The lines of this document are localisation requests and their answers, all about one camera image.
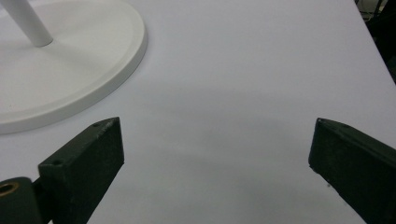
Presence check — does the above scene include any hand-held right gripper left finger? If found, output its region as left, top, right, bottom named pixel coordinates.
left=37, top=117, right=125, bottom=224

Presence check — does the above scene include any white round stand with pole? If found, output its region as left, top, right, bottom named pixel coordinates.
left=0, top=0, right=149, bottom=135

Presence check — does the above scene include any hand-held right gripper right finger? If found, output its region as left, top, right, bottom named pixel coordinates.
left=308, top=118, right=396, bottom=224

